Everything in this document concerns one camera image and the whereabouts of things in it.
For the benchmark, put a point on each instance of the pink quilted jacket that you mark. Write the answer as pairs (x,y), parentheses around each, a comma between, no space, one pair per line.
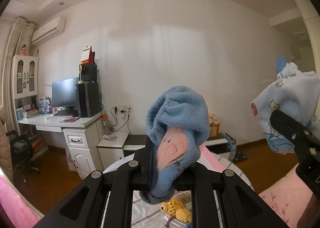
(6,163)

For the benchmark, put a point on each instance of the beige curtain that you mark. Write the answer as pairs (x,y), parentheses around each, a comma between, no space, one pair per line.
(18,41)

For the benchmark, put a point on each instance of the black computer monitor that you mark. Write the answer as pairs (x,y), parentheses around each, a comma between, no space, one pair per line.
(64,92)

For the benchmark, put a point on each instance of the black office chair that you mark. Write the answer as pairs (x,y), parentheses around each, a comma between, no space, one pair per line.
(21,152)

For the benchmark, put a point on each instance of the beige leopard fuzzy cloth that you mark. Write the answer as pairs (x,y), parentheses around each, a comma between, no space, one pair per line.
(184,197)

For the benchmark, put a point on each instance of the pink bed cover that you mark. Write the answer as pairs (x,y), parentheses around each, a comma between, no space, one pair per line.
(16,209)

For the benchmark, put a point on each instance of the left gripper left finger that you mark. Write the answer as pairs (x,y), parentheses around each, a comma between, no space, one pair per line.
(102,200)

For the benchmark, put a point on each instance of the white air conditioner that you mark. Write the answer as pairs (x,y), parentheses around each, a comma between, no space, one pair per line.
(49,30)

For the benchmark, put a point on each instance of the pale blue printed cloth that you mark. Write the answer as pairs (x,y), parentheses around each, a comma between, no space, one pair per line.
(294,93)

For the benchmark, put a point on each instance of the beige plush toy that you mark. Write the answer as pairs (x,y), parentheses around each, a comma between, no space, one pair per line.
(212,119)

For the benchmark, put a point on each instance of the small white side cabinet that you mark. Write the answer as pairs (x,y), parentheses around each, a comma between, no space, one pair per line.
(112,151)

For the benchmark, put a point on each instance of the white wall outlets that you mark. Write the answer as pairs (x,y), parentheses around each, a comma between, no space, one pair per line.
(123,108)

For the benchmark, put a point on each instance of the white glass door cabinet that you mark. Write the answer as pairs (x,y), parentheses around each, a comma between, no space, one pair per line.
(24,76)

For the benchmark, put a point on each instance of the light blue fleece sock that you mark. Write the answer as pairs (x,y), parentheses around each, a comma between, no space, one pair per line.
(177,124)

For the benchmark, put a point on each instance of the pink doll figure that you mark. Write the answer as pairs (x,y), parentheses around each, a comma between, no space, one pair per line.
(23,50)

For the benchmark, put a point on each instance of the white desk with drawers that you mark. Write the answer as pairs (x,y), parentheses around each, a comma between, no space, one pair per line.
(81,138)

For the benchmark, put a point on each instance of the pink floral pillow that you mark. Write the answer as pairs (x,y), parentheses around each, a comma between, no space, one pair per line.
(288,197)

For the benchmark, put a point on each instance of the clear pouch with strap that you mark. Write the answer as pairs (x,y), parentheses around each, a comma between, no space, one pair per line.
(174,223)

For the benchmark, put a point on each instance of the black keyboard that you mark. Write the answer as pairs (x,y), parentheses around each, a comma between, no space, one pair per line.
(73,113)

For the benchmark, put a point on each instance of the low black white bench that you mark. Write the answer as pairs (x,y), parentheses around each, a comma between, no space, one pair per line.
(216,145)

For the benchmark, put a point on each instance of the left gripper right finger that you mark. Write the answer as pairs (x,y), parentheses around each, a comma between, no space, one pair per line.
(224,200)

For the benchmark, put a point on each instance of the black speaker box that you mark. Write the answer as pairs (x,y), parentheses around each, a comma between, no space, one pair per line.
(88,72)

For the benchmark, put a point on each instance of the stack of books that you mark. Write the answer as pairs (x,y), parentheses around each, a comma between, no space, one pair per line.
(27,114)

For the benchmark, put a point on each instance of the white striped table cover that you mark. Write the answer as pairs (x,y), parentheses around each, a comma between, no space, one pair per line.
(145,215)

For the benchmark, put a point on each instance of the red white calendar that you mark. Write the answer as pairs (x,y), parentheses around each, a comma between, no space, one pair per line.
(87,55)

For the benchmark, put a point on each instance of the pink shallow box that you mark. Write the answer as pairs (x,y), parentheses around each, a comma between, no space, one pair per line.
(209,160)

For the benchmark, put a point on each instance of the red toy box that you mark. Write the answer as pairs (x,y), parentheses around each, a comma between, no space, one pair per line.
(214,130)

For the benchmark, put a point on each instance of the black computer tower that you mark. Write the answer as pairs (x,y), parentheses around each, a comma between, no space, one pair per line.
(88,101)

